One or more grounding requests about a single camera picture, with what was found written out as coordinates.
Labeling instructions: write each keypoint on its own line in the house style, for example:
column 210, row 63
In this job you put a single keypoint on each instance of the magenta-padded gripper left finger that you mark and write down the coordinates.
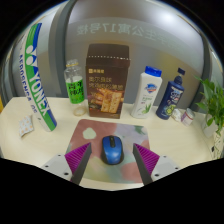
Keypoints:
column 78, row 160

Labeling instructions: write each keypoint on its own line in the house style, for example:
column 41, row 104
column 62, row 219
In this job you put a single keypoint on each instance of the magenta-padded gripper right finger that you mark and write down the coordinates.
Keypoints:
column 146, row 160

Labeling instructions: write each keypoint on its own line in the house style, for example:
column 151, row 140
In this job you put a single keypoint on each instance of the blue and black computer mouse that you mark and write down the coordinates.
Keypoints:
column 112, row 151

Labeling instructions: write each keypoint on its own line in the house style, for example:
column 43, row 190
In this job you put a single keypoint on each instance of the floral pastel mouse pad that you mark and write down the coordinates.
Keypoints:
column 130, row 133

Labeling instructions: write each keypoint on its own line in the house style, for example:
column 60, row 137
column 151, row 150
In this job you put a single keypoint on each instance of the small crumpled white wrapper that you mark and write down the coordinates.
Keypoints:
column 176, row 115

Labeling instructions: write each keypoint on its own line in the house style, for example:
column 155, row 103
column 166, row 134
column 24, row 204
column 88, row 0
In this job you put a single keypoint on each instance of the small white jar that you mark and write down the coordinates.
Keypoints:
column 187, row 117

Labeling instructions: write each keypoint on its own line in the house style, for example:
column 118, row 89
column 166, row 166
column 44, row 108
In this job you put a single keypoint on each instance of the small white patterned packet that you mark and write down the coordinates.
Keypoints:
column 26, row 126

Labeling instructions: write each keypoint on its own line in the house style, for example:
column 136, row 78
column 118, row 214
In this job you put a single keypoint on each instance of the white bottle with blue cap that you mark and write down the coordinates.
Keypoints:
column 146, row 95

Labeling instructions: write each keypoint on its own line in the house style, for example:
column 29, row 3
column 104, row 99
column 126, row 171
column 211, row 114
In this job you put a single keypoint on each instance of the dark blue pump bottle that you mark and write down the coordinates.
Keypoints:
column 170, row 98

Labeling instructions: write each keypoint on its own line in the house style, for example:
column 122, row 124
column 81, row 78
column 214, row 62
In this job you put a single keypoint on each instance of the clear bottle with green label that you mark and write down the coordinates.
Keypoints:
column 75, row 88

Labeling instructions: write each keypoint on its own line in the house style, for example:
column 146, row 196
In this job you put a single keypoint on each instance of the brown snack box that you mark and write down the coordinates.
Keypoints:
column 106, row 83

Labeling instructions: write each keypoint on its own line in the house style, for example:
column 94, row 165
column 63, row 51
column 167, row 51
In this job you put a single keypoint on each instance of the green plant in white pot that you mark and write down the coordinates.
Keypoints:
column 214, row 100

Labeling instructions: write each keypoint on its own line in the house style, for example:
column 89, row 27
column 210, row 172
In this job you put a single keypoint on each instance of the white green shuttlecock tube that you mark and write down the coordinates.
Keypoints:
column 36, row 80

